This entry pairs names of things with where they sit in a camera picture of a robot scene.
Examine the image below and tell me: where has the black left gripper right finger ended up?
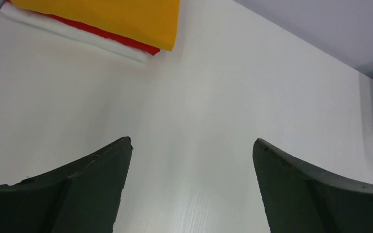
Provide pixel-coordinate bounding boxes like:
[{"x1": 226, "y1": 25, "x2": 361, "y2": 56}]
[{"x1": 253, "y1": 139, "x2": 373, "y2": 233}]

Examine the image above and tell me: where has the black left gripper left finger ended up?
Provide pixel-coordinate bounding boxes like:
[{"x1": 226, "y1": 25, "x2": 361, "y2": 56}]
[{"x1": 0, "y1": 136, "x2": 133, "y2": 233}]

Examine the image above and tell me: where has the folded red t shirt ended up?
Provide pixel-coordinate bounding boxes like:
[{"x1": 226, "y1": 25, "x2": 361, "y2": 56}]
[{"x1": 5, "y1": 0, "x2": 161, "y2": 56}]

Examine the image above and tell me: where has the folded white t shirt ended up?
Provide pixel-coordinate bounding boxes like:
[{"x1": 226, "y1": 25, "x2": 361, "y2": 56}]
[{"x1": 0, "y1": 3, "x2": 151, "y2": 63}]

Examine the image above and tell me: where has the folded orange t shirt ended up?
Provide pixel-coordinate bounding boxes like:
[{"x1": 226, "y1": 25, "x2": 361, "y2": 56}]
[{"x1": 11, "y1": 0, "x2": 180, "y2": 51}]

